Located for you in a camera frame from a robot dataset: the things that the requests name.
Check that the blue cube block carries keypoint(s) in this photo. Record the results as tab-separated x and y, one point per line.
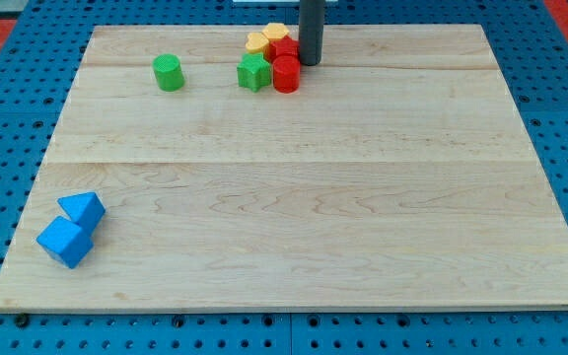
65	242

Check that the red cylinder block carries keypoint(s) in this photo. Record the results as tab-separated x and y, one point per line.
286	74

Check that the green star block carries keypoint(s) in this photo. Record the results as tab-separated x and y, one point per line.
254	72

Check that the light wooden board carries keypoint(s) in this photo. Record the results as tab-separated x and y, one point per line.
399	177

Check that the red star block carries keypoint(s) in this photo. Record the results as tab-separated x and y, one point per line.
284	46

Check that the yellow heart block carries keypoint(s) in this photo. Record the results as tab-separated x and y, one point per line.
257	43

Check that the green cylinder block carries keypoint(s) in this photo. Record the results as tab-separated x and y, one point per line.
168	73

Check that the blue triangular prism block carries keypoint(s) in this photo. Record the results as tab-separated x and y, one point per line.
84	209

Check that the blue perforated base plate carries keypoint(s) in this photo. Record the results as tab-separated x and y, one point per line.
37	67

